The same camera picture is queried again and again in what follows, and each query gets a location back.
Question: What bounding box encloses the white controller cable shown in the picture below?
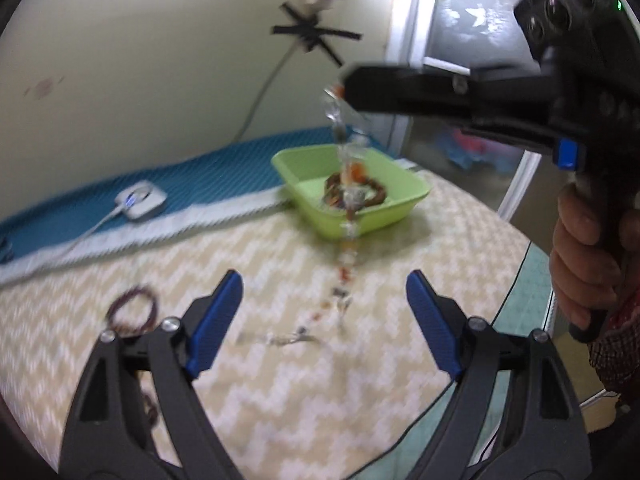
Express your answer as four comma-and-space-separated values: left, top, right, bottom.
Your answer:
0, 205, 126, 291

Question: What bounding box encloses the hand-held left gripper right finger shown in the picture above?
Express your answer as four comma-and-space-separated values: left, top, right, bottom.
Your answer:
405, 269, 594, 480

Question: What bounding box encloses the grey wall cable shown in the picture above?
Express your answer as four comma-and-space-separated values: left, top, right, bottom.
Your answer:
234, 42, 297, 142

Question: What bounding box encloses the clear crystal bead necklace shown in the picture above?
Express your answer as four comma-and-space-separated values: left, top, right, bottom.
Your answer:
235, 84, 372, 350

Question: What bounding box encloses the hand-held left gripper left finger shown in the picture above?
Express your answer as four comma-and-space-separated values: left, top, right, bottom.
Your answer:
57, 269, 245, 480

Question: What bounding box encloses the black tape cross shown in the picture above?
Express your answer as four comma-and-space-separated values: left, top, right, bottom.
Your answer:
271, 2, 362, 67

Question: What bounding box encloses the person's right hand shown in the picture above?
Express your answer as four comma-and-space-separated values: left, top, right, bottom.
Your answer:
549, 181, 632, 330

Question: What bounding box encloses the teal bed mat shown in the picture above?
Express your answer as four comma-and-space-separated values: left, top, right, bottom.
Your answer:
0, 126, 346, 267

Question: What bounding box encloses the white controller box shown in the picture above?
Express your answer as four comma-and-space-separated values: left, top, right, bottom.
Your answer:
114, 180, 166, 221

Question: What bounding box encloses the pink and blue cloth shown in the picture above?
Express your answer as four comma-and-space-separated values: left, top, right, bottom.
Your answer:
439, 127, 522, 172

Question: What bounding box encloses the person's right forearm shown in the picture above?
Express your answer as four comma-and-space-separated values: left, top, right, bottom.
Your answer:
587, 294, 640, 405

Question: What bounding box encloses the dark small bead bracelet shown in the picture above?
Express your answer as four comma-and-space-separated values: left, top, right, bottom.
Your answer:
107, 284, 162, 337

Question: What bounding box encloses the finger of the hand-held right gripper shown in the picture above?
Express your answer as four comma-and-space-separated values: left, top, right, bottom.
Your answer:
339, 62, 557, 154

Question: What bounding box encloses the large brown bead bracelet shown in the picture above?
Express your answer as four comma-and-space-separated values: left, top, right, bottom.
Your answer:
323, 172, 389, 209

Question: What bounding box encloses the beige zigzag blanket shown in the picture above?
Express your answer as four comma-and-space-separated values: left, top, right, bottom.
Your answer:
0, 170, 533, 480

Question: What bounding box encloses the green plastic basin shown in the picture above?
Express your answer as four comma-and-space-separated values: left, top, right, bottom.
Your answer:
271, 143, 432, 241

